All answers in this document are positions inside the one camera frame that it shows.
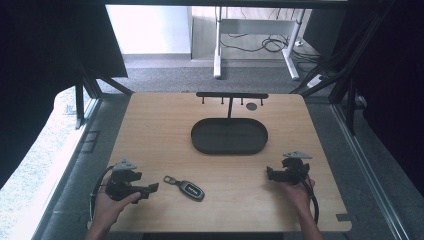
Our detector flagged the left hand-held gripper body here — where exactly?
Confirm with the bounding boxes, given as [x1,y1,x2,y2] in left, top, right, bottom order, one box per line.
[105,159,143,202]

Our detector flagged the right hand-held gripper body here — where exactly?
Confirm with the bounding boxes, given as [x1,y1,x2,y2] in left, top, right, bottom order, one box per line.
[281,150,313,186]

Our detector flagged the black car key fob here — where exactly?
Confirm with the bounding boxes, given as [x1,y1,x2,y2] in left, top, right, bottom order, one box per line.
[162,175,206,203]

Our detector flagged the black key rack with tray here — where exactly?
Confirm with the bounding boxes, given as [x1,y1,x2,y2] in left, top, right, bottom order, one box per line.
[190,91,270,156]

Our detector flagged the person's right hand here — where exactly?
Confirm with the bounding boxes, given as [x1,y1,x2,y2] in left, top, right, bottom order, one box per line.
[279,175,316,215]

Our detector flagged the person's left hand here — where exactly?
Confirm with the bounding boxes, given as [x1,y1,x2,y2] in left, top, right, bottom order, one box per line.
[94,176,142,231]

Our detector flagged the white power strip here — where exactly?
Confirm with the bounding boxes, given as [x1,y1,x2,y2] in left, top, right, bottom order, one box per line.
[306,73,326,89]

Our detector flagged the black curtain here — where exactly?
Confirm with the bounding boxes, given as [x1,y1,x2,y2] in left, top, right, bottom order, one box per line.
[301,0,424,197]
[0,0,129,190]

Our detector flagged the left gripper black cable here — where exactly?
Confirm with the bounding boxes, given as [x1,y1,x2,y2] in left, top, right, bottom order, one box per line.
[89,165,116,222]

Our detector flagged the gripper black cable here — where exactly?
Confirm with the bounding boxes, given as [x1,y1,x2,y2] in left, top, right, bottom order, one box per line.
[89,165,116,222]
[299,176,321,226]

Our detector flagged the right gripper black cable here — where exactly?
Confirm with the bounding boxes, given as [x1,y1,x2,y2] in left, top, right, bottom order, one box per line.
[299,176,321,226]

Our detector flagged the black metal frame strut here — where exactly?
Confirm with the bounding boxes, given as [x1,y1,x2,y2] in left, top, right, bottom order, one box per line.
[73,63,135,130]
[289,6,394,136]

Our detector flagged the black floor cables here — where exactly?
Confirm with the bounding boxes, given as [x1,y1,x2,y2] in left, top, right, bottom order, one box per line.
[221,32,323,64]

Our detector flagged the white metal desk frame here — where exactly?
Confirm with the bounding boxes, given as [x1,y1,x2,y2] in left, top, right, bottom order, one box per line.
[213,6,313,81]

